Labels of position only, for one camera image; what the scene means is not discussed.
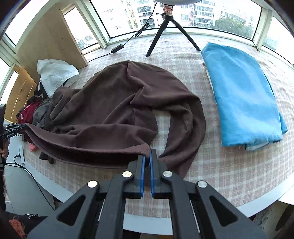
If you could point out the person left hand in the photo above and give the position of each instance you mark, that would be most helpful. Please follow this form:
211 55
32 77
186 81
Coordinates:
4 151

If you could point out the pink cloth piece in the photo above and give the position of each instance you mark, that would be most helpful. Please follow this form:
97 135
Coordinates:
32 147

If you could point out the black garment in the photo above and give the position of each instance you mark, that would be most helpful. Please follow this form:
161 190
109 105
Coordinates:
40 93

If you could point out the red garment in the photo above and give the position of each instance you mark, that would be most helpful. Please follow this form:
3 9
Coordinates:
26 115

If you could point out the light wooden board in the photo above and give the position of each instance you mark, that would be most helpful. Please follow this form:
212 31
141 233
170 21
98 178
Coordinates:
48 37

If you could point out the pine plank headboard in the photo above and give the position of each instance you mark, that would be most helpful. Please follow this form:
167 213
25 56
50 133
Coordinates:
22 89

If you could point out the brown fleece garment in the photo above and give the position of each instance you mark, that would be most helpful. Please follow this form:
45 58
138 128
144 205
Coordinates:
110 121

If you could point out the grey garment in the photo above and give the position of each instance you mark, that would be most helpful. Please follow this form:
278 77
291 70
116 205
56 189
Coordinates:
40 112

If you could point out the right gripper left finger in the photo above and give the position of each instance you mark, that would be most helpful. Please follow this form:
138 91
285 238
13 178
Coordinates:
97 209

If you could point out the white ring light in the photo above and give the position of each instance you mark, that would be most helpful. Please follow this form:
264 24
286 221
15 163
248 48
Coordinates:
177 2

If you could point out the folded blue cloth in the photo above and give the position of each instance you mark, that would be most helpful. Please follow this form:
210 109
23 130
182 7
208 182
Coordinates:
247 107

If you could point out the white cotton garment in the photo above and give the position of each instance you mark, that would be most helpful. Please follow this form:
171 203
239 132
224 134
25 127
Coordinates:
56 73

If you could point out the black camera box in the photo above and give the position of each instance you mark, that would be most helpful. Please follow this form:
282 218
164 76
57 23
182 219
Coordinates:
2 112

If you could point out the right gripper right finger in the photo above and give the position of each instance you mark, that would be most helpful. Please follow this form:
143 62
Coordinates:
197 210

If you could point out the white power adapter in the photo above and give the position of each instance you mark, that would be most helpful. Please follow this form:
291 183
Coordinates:
21 155

